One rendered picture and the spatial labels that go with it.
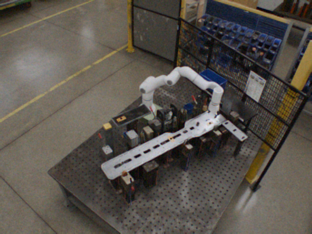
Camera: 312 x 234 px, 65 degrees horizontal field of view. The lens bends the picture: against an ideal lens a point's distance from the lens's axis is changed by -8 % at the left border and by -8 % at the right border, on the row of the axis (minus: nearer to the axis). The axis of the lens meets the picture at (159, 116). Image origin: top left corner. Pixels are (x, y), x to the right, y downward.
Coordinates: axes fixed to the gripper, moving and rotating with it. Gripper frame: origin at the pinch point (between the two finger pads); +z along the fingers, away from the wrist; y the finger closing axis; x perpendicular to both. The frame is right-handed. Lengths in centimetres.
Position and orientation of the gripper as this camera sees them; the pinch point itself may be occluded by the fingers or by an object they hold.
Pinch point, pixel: (211, 114)
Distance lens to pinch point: 264.7
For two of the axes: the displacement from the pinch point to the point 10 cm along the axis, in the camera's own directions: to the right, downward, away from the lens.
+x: 8.2, -3.7, 4.4
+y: 5.8, 5.9, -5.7
